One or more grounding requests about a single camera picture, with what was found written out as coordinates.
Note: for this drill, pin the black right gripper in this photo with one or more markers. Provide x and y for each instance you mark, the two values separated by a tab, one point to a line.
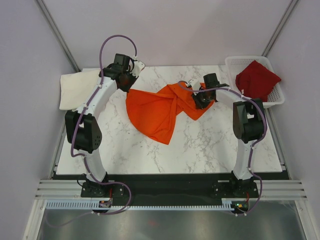
199	104

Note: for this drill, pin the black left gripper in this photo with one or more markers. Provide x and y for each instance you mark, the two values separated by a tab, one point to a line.
133	79

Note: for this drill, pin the orange t shirt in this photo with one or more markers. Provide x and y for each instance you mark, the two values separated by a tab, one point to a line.
154	114

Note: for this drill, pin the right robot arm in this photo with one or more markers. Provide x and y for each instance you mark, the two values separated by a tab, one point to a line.
248	119

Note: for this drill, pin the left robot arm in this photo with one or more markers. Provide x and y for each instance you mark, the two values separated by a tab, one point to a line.
82	128

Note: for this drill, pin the white plastic basket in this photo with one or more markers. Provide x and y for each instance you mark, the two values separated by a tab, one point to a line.
236	64

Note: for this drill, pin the cream folded t shirt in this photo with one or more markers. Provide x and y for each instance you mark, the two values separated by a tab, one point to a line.
75	88

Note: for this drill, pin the dark red t shirt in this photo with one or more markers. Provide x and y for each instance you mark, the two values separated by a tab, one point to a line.
256	81

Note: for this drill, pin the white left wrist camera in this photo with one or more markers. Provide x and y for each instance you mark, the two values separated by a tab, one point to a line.
137	67

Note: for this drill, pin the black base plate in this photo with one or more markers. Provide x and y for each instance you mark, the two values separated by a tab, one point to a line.
119	191

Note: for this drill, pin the right aluminium corner post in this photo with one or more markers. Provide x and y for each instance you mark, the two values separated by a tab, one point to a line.
280	26

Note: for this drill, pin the aluminium corner post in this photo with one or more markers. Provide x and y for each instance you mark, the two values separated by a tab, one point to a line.
280	26
57	34

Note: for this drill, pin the left aluminium corner post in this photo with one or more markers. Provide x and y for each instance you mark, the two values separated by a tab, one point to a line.
57	34

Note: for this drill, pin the aluminium frame rail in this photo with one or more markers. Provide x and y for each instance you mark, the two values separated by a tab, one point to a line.
269	189

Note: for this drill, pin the white slotted cable duct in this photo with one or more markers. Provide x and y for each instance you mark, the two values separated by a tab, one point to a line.
68	204

